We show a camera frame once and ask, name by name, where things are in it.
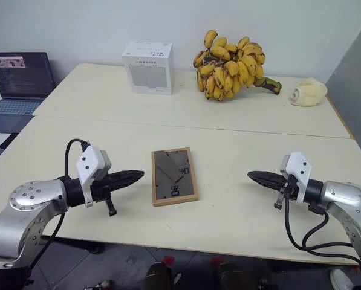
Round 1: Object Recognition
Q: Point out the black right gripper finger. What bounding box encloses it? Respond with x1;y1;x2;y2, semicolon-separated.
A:
247;170;287;184
250;177;286;193

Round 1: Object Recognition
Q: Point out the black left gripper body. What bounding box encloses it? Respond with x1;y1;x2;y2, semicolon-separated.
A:
91;173;118;218

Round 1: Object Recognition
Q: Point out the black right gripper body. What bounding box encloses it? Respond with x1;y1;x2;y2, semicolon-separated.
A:
273;175;299;210

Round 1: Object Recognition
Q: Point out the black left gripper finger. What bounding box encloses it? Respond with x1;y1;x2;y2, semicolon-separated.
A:
109;169;145;182
110;176;143;192

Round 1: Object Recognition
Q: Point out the open dark laptop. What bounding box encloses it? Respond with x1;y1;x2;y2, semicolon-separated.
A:
0;51;57;134

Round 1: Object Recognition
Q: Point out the dark rounded shape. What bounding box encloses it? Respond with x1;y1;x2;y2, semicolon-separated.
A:
217;262;248;290
141;262;173;290

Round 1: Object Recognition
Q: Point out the white rounded object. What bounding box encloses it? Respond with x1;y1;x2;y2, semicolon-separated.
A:
329;268;356;288

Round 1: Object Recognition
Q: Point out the white cardboard box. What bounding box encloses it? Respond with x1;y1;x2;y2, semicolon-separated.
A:
121;41;176;96

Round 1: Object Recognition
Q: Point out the yellow banana bunch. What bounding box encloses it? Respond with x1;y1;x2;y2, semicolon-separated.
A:
192;29;282;102

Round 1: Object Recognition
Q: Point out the grey partition panel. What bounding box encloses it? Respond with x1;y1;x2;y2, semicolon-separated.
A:
324;11;361;170

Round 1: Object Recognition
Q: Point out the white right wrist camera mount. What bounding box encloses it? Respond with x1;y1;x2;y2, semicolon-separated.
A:
279;152;314;204

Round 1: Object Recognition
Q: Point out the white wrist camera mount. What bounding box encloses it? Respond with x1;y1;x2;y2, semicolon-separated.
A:
279;152;314;204
75;146;112;208

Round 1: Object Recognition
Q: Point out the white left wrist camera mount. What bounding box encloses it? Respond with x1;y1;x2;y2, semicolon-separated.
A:
75;146;112;208

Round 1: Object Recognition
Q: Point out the wooden picture frame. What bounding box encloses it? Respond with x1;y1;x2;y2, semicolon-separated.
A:
151;147;200;208

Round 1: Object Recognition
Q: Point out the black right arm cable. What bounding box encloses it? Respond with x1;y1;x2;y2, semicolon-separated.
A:
284;198;361;268

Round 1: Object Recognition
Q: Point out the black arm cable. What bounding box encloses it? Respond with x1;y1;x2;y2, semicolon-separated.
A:
284;198;361;268
25;138;91;274

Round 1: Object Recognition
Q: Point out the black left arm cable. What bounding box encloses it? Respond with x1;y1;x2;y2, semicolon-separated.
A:
25;138;91;274

